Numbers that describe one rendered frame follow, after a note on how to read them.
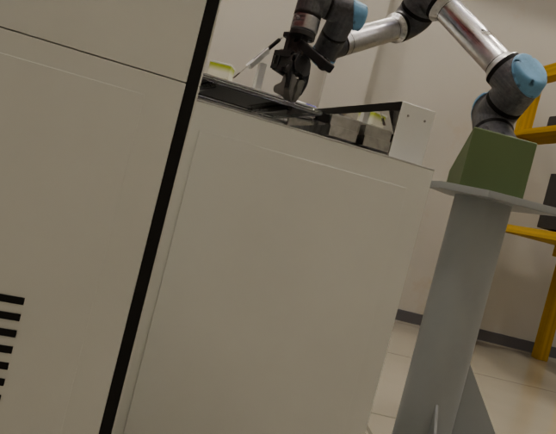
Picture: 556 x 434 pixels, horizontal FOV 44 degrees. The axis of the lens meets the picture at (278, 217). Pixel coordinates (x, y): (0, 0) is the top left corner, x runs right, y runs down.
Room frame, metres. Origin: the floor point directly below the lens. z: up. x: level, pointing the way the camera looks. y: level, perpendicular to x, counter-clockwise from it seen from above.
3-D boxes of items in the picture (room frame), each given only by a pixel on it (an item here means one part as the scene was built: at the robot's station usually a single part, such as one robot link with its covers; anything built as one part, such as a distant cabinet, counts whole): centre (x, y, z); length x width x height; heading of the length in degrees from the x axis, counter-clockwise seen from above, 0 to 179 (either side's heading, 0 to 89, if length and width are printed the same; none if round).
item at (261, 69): (2.11, 0.18, 1.03); 0.06 x 0.04 x 0.13; 110
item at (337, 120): (1.80, -0.10, 0.89); 0.08 x 0.03 x 0.03; 110
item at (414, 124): (1.91, -0.17, 0.89); 0.55 x 0.09 x 0.14; 20
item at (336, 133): (1.95, -0.05, 0.87); 0.36 x 0.08 x 0.03; 20
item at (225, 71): (2.21, 0.29, 1.00); 0.07 x 0.07 x 0.07; 84
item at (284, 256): (1.95, 0.12, 0.41); 0.96 x 0.64 x 0.82; 20
